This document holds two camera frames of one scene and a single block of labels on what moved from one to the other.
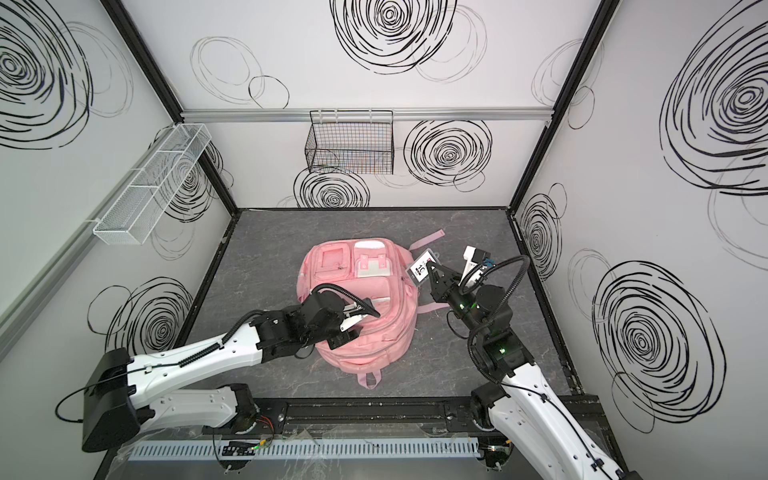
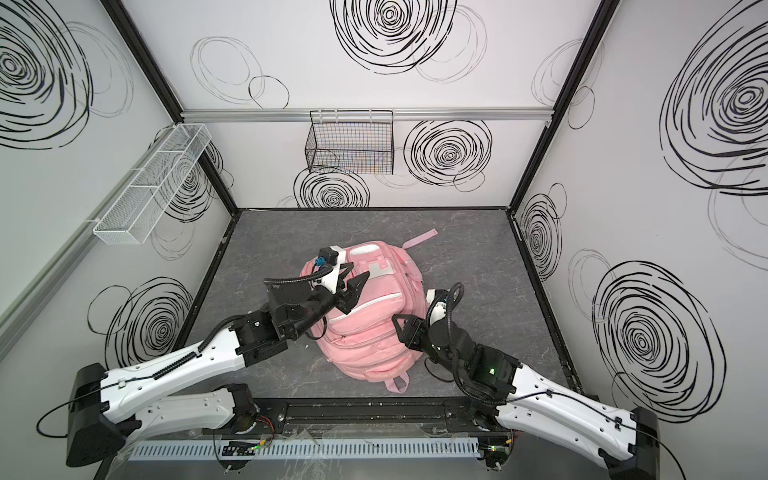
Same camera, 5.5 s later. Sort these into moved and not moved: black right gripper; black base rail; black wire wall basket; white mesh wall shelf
Moved: black right gripper
Not moved: black base rail; white mesh wall shelf; black wire wall basket
